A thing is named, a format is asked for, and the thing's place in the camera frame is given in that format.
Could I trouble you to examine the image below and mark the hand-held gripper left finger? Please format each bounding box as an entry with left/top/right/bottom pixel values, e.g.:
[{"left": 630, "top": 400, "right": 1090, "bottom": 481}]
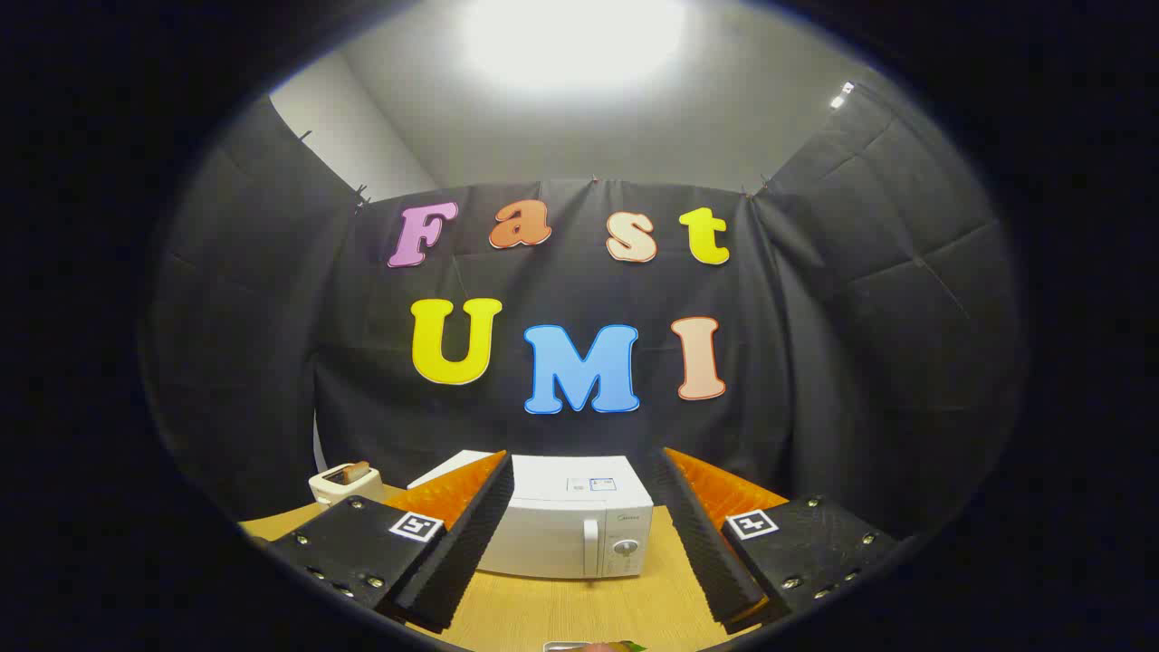
[{"left": 267, "top": 450, "right": 515, "bottom": 634}]

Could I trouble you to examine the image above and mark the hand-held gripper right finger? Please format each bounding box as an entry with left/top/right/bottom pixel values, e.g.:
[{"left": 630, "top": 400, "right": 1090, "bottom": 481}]
[{"left": 654, "top": 446, "right": 902, "bottom": 635}]

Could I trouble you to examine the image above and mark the white microwave door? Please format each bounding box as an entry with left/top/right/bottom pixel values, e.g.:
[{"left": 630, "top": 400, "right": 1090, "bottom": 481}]
[{"left": 478, "top": 501, "right": 601, "bottom": 580}]

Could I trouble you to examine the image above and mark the white microwave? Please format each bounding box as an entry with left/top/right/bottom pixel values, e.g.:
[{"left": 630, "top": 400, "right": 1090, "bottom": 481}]
[{"left": 407, "top": 450, "right": 655, "bottom": 580}]

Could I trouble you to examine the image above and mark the white toaster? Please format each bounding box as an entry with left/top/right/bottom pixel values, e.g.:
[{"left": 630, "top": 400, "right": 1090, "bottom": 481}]
[{"left": 309, "top": 464, "right": 386, "bottom": 506}]

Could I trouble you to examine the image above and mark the ceiling light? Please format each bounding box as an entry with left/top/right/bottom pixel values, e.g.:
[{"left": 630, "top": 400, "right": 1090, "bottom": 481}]
[{"left": 462, "top": 0, "right": 689, "bottom": 91}]

